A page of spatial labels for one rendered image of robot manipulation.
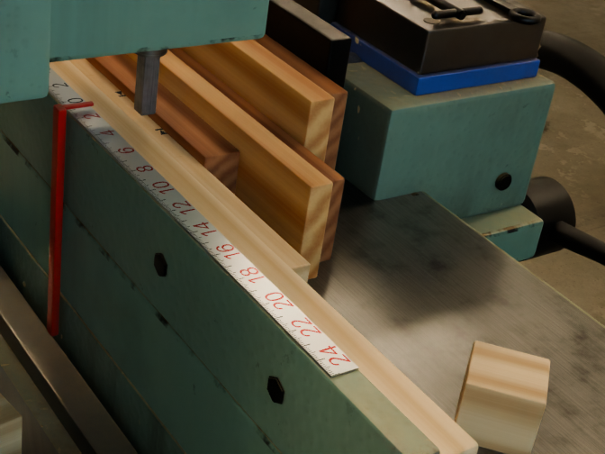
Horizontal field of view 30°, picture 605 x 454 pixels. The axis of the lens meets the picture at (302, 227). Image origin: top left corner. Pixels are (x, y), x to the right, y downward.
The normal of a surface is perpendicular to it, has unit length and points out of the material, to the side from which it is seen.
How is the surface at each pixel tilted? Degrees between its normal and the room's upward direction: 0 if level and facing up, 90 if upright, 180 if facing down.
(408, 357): 0
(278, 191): 90
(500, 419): 90
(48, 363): 0
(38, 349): 0
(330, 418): 90
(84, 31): 90
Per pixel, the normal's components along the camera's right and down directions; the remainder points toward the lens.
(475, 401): -0.24, 0.47
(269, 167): -0.82, 0.18
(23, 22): 0.55, 0.49
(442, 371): 0.14, -0.85
